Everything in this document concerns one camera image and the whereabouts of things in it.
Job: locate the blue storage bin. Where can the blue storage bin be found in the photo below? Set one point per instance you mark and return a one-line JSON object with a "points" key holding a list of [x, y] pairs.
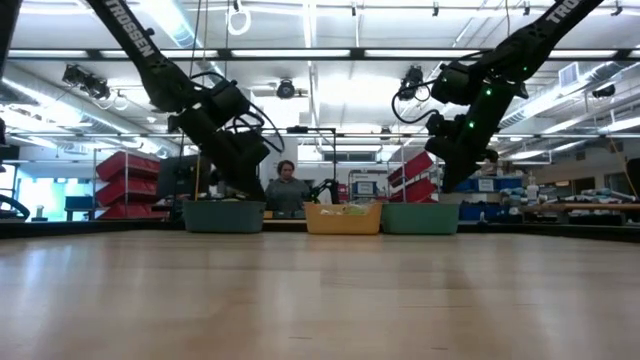
{"points": [[487, 184], [487, 210]]}

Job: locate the teal plastic bin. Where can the teal plastic bin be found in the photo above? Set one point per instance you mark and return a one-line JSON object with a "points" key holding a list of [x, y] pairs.
{"points": [[420, 218]]}

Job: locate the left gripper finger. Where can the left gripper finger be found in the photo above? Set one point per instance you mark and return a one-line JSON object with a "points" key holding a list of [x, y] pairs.
{"points": [[240, 167], [257, 170]]}

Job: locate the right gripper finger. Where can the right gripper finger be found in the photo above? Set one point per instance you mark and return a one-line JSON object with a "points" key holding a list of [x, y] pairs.
{"points": [[467, 170], [452, 167]]}

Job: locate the black overhead camera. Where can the black overhead camera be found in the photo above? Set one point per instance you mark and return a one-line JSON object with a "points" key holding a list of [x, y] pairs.
{"points": [[286, 89]]}

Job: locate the wooden workbench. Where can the wooden workbench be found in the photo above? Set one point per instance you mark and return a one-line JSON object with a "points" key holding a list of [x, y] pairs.
{"points": [[580, 206]]}

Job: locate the yellow plastic bin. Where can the yellow plastic bin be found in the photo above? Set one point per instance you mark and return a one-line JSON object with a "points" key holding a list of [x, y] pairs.
{"points": [[343, 222]]}

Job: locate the red storage bin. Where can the red storage bin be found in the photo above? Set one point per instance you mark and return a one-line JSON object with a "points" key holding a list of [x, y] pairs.
{"points": [[127, 165], [130, 211], [415, 191], [412, 167], [127, 191]]}

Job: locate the small background robot arm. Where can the small background robot arm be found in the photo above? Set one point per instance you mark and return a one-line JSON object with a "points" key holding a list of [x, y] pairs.
{"points": [[325, 189]]}

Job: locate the green gummy rings packet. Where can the green gummy rings packet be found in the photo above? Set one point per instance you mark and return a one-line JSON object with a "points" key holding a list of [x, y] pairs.
{"points": [[350, 209]]}

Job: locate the white bottle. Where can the white bottle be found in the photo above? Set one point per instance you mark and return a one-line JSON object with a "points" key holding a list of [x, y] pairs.
{"points": [[532, 191]]}

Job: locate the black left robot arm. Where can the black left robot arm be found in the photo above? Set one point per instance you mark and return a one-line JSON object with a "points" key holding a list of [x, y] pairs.
{"points": [[132, 42]]}

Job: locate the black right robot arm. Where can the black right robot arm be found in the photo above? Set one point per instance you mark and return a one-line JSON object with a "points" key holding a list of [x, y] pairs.
{"points": [[540, 30]]}

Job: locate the black aluminium table frame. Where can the black aluminium table frame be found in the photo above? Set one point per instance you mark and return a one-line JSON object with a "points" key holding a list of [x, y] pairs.
{"points": [[100, 229]]}

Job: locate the slate grey plastic bin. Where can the slate grey plastic bin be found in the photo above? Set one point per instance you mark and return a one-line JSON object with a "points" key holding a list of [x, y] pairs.
{"points": [[223, 216]]}

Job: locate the person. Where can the person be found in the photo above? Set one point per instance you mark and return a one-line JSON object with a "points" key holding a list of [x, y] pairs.
{"points": [[286, 192]]}

